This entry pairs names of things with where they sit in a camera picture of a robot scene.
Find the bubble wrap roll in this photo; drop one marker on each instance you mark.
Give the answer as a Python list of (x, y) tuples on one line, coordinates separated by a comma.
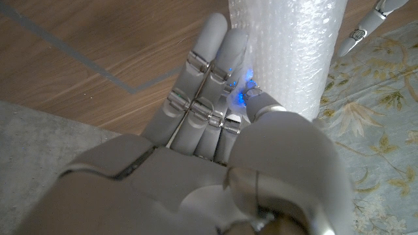
[(294, 55)]

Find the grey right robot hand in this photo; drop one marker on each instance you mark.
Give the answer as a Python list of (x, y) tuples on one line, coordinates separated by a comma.
[(183, 169)]

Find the floral printed backdrop cloth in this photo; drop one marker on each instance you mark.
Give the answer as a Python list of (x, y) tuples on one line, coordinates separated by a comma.
[(375, 130)]

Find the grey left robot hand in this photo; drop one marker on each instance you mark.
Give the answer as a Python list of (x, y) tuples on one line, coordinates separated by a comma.
[(365, 26)]

